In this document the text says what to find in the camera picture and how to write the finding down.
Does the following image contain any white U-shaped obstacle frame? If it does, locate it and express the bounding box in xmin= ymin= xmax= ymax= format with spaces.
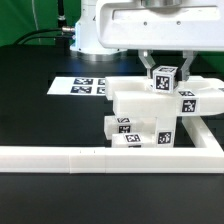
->
xmin=0 ymin=117 xmax=224 ymax=174

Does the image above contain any white chair seat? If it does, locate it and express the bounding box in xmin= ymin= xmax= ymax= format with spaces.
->
xmin=126 ymin=114 xmax=178 ymax=149

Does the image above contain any white marker base sheet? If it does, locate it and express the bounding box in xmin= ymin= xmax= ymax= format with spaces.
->
xmin=47 ymin=77 xmax=105 ymax=96

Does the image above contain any white chair back frame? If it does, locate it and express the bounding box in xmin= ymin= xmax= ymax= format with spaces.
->
xmin=105 ymin=76 xmax=224 ymax=117

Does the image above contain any black cable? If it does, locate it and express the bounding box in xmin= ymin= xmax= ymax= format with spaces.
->
xmin=13 ymin=29 xmax=64 ymax=46

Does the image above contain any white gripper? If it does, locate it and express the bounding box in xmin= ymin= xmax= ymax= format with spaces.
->
xmin=96 ymin=0 xmax=224 ymax=81

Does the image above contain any small white marker block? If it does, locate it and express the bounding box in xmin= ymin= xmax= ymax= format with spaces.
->
xmin=104 ymin=116 xmax=131 ymax=140

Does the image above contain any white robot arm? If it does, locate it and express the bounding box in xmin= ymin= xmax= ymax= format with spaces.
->
xmin=71 ymin=0 xmax=224 ymax=80

